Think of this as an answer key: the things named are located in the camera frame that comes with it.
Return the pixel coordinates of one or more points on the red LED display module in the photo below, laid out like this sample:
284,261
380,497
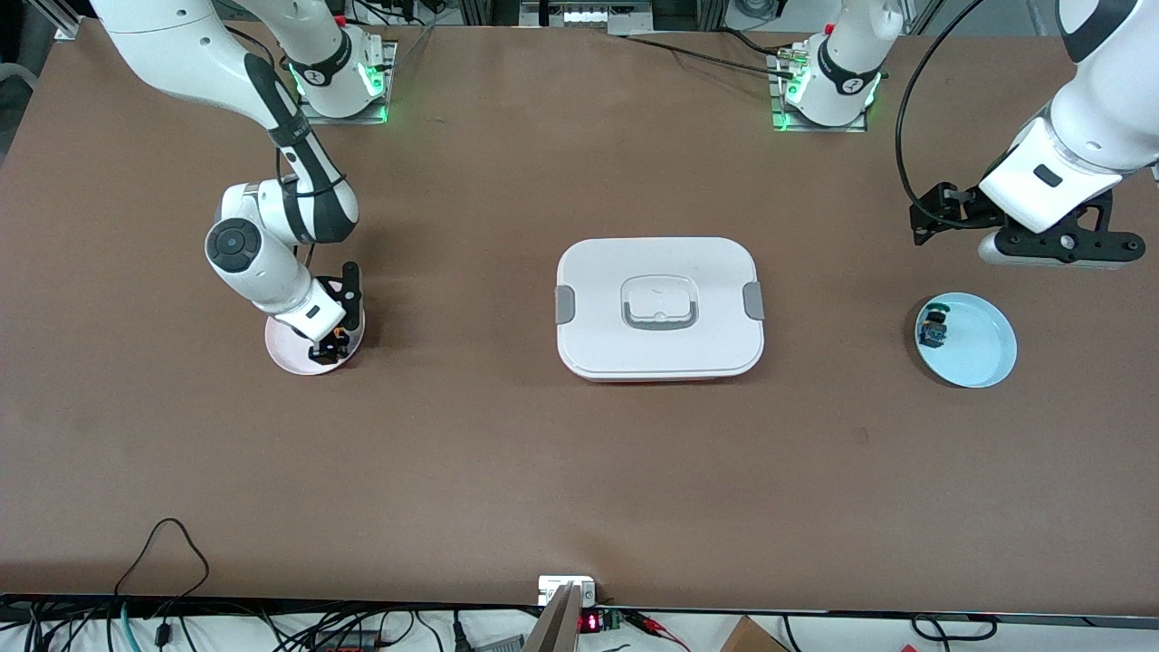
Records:
590,622

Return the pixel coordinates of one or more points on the white power strip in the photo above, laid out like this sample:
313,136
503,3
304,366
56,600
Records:
589,14

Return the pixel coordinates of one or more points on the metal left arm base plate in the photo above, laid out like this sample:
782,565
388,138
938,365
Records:
779,122

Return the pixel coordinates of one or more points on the pale pink round plate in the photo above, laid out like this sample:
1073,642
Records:
290,353

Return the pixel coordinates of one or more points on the aluminium frame profile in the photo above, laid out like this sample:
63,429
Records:
63,14

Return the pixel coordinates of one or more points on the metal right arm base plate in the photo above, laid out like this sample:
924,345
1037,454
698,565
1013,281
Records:
312,116

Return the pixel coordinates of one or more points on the grey metal mounting bar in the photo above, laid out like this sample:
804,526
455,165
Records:
554,629

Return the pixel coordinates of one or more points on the light blue round plate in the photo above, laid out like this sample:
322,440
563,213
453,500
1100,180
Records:
973,349

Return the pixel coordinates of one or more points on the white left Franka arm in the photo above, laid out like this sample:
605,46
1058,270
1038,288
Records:
1105,91

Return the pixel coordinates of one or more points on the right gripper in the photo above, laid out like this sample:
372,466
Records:
331,348

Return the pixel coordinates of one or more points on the green and blue switch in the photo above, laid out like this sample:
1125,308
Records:
933,335

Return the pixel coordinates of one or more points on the small white socket box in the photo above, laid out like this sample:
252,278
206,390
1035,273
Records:
552,589

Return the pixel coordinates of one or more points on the white lunch box grey clips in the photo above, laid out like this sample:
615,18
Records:
661,308

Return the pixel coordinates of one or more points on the brown cardboard box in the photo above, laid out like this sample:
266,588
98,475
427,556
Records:
751,638

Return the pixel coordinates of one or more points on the orange and black push-button switch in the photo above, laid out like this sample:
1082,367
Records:
340,340

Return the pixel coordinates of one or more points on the red clip lead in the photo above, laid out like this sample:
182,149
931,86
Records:
656,627

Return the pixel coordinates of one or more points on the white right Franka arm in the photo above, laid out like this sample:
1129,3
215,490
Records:
181,54

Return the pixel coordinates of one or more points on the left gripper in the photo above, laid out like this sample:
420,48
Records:
962,210

